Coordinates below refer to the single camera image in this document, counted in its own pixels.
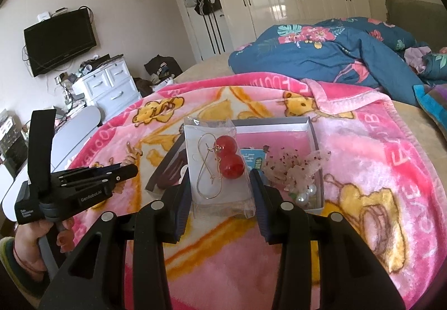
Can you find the clear packet red ball earrings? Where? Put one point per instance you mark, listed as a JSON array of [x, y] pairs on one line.
[[223, 163]]

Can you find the black flat television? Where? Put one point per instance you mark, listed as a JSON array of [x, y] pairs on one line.
[[59, 41]]

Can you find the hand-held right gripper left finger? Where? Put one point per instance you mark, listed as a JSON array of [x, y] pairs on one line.
[[184, 201]]

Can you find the small gold pink hairpin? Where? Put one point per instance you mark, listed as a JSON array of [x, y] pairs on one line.
[[132, 153]]

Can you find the purple cloth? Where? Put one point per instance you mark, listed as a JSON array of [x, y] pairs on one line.
[[417, 57]]

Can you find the blue floral quilt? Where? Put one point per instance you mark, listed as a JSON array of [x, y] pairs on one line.
[[314, 55]]

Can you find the white router box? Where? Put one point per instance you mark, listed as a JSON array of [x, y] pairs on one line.
[[43, 16]]

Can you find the pink printed blanket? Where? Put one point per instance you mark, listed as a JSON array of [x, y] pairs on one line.
[[366, 142]]

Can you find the black bag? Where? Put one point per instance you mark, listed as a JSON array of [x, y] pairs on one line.
[[162, 67]]

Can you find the white oval table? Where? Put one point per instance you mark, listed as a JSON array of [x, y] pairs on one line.
[[76, 135]]

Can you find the person's left forearm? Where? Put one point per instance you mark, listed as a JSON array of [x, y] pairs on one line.
[[14, 271]]

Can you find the grey green pillow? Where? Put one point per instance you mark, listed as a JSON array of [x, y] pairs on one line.
[[415, 11]]

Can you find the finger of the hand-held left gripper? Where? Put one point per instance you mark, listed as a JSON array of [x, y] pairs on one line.
[[87, 170], [118, 175]]

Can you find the colourful striped towel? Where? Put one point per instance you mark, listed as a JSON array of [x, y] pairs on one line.
[[433, 100]]

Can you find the pink grey cardboard box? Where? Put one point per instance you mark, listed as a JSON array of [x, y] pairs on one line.
[[290, 135]]

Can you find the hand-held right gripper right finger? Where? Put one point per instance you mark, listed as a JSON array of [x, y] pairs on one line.
[[260, 201]]

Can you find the white drawer cabinet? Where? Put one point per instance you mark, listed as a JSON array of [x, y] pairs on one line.
[[108, 83]]

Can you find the clear pink flecked hair claw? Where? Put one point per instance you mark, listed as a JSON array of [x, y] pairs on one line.
[[297, 167]]

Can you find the brown velvet hair clip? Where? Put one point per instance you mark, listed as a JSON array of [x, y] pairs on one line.
[[171, 170]]

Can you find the person's left hand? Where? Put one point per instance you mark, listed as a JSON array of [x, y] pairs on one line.
[[28, 247]]

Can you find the grey electronic device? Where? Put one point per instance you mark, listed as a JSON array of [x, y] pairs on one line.
[[12, 139]]

